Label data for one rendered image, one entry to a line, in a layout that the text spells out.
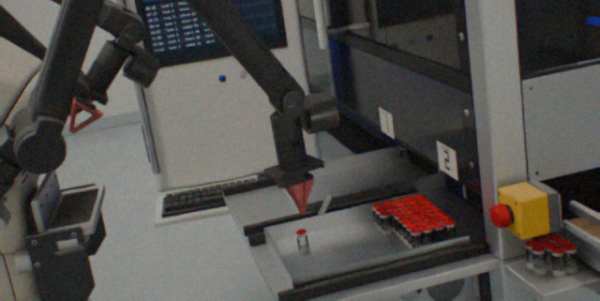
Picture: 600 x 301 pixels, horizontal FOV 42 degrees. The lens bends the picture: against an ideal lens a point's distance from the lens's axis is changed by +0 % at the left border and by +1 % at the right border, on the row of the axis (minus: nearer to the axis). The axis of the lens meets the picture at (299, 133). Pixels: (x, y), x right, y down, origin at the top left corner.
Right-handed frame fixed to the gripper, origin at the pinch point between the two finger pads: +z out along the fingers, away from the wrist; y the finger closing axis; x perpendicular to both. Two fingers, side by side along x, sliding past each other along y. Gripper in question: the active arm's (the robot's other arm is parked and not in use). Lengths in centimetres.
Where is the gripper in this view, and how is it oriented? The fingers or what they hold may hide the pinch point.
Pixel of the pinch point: (301, 208)
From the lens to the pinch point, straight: 153.4
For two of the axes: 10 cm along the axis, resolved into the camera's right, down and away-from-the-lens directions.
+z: 1.6, 9.5, 2.8
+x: -4.8, -1.8, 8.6
